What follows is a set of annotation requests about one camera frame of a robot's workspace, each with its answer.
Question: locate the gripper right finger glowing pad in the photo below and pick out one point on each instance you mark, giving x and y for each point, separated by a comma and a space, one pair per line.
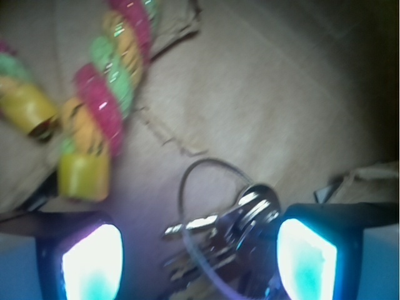
340, 251

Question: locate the multicolour rope toy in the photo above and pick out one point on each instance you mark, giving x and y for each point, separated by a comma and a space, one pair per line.
92, 121

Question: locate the silver key bunch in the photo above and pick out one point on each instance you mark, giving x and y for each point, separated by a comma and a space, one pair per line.
229, 254

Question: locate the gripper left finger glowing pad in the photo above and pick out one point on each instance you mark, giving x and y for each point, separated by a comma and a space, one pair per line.
80, 257

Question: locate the brown paper-lined bin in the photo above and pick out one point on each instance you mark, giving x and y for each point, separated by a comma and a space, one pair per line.
295, 93

